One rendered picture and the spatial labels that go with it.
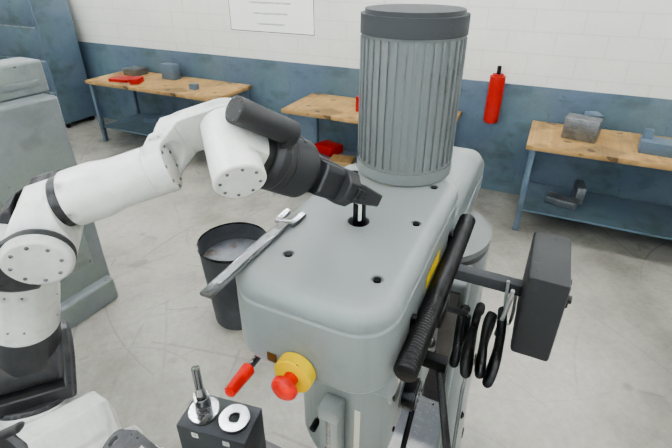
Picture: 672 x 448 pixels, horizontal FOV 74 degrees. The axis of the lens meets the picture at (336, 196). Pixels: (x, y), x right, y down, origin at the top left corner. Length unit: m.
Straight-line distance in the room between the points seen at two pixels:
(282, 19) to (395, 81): 4.90
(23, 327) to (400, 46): 0.71
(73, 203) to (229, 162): 0.19
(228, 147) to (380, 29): 0.39
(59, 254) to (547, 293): 0.84
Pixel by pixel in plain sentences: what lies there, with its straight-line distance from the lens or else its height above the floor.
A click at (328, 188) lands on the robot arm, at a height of 1.99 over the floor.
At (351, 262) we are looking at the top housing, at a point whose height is 1.89.
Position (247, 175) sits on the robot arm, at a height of 2.06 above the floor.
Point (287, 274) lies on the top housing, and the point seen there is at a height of 1.89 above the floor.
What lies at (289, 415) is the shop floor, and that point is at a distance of 2.83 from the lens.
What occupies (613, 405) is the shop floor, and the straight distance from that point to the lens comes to 3.28.
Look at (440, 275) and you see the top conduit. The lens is 0.80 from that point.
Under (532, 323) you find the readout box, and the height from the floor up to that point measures 1.61.
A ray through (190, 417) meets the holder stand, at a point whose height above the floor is 1.10.
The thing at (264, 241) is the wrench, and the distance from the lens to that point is 0.71.
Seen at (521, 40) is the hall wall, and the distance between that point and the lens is 4.86.
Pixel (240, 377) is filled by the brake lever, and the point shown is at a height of 1.71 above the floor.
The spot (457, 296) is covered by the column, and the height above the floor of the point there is 1.49.
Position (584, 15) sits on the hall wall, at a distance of 4.83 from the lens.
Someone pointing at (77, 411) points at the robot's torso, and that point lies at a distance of 0.87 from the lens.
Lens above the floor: 2.28
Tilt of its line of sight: 28 degrees down
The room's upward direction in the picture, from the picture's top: straight up
